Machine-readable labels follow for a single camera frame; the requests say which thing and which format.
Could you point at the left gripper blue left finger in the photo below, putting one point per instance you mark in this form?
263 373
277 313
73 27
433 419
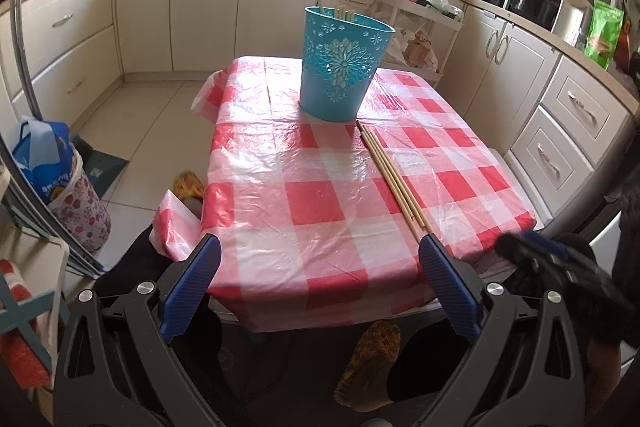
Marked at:
184 285

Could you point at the blue plastic bag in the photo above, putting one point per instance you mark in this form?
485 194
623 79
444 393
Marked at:
45 156

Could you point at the white rolling cart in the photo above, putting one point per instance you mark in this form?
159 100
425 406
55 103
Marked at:
424 37

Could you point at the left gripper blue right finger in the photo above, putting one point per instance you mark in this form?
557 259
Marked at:
455 297

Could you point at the red white checkered tablecloth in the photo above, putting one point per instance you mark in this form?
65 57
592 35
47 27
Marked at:
311 234

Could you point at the floral waste bin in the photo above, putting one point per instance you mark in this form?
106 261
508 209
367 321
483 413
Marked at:
80 210

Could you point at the blue white folding shelf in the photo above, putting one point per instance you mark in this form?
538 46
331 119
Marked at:
32 305

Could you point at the yellow slipper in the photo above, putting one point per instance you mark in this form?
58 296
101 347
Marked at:
362 387

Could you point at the white electric thermos pot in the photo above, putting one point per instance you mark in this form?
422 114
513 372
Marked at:
572 22

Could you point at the teal perforated bucket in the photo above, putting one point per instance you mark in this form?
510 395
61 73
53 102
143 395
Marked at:
341 55

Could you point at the green snack bag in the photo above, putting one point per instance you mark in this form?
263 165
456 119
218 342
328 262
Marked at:
604 31

